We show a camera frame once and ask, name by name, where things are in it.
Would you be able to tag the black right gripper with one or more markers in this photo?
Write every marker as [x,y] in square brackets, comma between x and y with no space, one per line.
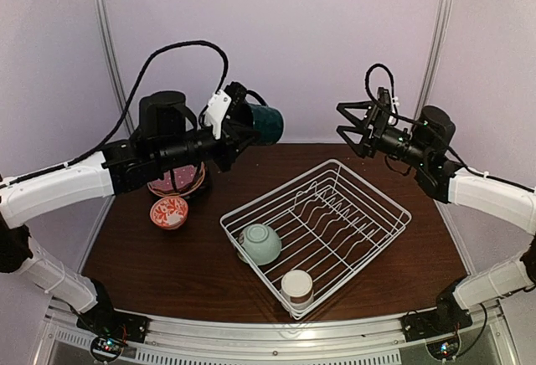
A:
[378,116]

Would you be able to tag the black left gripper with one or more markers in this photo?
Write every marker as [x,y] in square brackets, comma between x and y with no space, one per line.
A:
[232,140]

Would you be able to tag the dark green mug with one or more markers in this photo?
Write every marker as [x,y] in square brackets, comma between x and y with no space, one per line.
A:
[266,120]

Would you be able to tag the yellow dotted plate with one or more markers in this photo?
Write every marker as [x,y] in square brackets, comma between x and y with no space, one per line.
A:
[197,183]

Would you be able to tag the pink white floral bowl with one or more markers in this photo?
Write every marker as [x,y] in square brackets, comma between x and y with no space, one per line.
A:
[169,213]

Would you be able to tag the pale green bowl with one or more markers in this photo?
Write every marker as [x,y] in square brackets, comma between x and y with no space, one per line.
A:
[261,243]

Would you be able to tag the white brown cup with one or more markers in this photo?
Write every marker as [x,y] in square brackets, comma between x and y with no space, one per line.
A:
[297,289]

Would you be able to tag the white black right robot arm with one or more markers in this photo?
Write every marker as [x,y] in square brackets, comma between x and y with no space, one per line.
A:
[446,181]

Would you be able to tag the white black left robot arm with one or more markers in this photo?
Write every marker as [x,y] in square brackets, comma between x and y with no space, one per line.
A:
[159,145]

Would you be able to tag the right circuit board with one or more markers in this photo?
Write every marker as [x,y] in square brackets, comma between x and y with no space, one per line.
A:
[444,349]

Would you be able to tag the circuit board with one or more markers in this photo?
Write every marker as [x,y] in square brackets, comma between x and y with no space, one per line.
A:
[105,349]
[444,349]

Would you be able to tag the left circuit board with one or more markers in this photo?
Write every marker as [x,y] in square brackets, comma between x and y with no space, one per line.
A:
[105,349]

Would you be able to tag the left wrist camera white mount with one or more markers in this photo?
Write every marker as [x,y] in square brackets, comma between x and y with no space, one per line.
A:
[215,113]

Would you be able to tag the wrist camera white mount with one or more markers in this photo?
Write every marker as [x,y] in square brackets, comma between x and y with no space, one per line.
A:
[215,113]
[389,102]

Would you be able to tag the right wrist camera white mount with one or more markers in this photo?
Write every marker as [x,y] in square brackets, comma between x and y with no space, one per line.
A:
[389,102]

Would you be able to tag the white wire dish rack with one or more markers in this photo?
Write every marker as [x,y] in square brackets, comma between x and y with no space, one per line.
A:
[332,224]

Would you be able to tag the right aluminium frame post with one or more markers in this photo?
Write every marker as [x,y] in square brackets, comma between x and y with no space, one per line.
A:
[442,19]

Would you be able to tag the aluminium frame post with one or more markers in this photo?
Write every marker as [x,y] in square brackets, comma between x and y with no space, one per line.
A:
[442,19]
[104,29]

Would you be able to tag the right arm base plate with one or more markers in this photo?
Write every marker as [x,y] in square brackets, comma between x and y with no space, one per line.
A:
[426,324]

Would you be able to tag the left aluminium frame post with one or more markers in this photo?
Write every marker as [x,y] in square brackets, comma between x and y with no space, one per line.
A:
[104,29]

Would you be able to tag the front aluminium rail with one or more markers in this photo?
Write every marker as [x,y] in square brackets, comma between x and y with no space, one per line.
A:
[376,340]

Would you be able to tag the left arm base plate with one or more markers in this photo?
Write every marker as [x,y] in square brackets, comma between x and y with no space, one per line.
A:
[118,325]

